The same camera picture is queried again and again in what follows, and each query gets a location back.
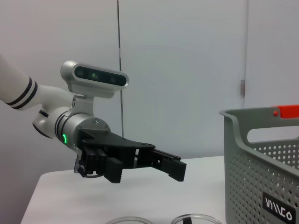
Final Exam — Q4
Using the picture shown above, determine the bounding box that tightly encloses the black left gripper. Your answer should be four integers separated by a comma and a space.
75, 127, 187, 184

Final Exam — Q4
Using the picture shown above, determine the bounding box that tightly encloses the glass teacup with black holder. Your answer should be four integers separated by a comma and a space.
104, 216, 155, 224
170, 212, 224, 224

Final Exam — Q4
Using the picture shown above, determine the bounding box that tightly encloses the grey perforated storage bin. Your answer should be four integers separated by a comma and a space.
219, 107, 299, 224

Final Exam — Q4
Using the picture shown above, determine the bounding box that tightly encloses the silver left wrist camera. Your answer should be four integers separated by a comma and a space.
60, 60, 130, 116

